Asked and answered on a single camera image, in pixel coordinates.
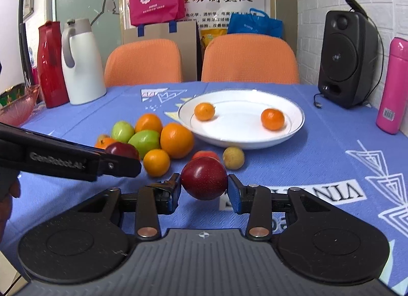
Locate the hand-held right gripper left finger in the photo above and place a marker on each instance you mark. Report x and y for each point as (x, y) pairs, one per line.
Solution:
(177, 199)

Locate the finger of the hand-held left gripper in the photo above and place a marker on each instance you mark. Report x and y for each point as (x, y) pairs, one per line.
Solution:
(122, 167)

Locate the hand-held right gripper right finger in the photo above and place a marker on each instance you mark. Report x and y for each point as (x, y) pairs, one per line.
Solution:
(234, 194)

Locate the dark red plum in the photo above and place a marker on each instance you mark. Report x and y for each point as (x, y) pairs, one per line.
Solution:
(204, 178)
(122, 150)

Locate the small orange mandarin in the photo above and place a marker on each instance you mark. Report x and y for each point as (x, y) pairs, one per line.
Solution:
(272, 119)
(103, 143)
(156, 162)

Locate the tan longan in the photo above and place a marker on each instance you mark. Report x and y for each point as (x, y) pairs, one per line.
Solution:
(233, 157)

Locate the red-orange nectarine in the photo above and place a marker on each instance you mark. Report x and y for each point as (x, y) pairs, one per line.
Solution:
(205, 155)

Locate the medium orange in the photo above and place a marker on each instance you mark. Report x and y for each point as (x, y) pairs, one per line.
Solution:
(148, 123)

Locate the large orange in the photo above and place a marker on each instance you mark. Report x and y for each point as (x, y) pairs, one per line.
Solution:
(177, 140)

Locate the white plate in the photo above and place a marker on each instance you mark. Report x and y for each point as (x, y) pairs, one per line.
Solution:
(242, 127)

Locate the person's left hand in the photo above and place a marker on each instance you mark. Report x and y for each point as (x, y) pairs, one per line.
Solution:
(14, 190)

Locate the pink glass bowl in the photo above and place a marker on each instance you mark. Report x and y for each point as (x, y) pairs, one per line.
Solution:
(19, 105)

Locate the green gold packet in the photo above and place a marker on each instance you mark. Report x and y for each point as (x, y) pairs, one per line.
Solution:
(9, 95)

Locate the small yellow-orange mandarin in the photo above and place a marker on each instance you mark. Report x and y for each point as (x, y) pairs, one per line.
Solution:
(204, 111)

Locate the blue patterned tablecloth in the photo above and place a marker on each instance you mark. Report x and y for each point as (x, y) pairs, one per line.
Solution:
(318, 162)

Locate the red thermos jug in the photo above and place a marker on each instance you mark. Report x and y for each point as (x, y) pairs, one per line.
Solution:
(51, 66)

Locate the white thermos jug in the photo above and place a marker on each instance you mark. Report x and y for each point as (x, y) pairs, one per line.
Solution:
(86, 70)

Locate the orange chair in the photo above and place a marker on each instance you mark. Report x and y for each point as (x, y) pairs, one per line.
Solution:
(143, 63)
(250, 60)

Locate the yellow food packet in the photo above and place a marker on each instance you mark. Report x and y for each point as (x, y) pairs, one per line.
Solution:
(212, 36)

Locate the blue plastic bag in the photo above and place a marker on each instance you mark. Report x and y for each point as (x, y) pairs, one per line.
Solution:
(255, 25)

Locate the black speaker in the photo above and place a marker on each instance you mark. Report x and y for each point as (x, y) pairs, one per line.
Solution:
(346, 57)

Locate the pink thermos bottle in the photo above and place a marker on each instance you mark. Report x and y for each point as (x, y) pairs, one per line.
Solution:
(393, 85)

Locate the black microphone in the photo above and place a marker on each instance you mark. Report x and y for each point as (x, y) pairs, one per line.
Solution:
(355, 4)

